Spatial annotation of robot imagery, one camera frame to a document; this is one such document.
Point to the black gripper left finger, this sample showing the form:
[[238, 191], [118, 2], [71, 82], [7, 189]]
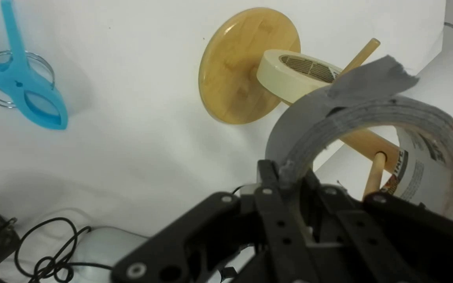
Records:
[[227, 236]]

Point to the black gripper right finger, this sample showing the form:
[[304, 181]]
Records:
[[405, 241]]

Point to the grey masking tape roll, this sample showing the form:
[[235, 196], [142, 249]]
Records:
[[342, 126]]

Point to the beige masking tape roll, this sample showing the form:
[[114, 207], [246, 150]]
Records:
[[279, 79]]

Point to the wooden peg stand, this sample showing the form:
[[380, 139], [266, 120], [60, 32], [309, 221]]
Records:
[[232, 68]]

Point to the blue plastic clamp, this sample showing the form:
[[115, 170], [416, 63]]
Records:
[[32, 95]]

